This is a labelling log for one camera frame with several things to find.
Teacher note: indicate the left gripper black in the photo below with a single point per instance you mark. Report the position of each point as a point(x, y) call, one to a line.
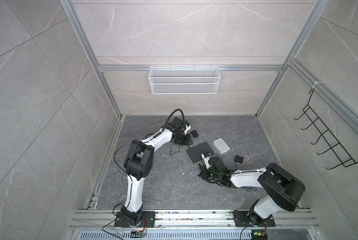
point(186, 141)

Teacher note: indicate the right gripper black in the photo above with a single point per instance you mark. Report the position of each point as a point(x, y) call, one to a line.
point(204, 170)

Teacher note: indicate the black power adapter with cord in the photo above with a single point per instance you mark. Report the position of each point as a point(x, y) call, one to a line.
point(193, 134)

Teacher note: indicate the dark grey network switch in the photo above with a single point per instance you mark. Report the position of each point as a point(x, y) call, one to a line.
point(195, 153)

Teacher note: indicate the white rectangular box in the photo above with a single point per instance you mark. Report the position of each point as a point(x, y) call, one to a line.
point(221, 145)

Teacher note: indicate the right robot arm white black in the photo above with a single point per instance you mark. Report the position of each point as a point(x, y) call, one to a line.
point(284, 191)

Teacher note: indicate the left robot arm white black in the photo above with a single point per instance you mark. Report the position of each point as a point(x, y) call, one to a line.
point(139, 160)

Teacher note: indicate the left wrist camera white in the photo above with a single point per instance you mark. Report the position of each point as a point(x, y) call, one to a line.
point(186, 128)

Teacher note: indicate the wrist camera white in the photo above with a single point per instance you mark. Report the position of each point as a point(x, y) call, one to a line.
point(186, 128)
point(206, 156)

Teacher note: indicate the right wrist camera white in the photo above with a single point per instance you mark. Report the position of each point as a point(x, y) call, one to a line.
point(206, 156)

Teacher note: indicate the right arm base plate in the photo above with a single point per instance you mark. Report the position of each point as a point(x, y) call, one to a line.
point(242, 220)

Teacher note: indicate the white wire mesh basket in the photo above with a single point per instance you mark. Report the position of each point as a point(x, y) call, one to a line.
point(184, 80)

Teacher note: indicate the aluminium frame rail front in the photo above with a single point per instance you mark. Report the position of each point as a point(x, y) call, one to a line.
point(192, 220)

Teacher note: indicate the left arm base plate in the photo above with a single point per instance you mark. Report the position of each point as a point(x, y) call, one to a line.
point(146, 217)

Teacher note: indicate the black wire hook rack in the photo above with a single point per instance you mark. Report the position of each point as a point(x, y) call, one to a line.
point(326, 136)

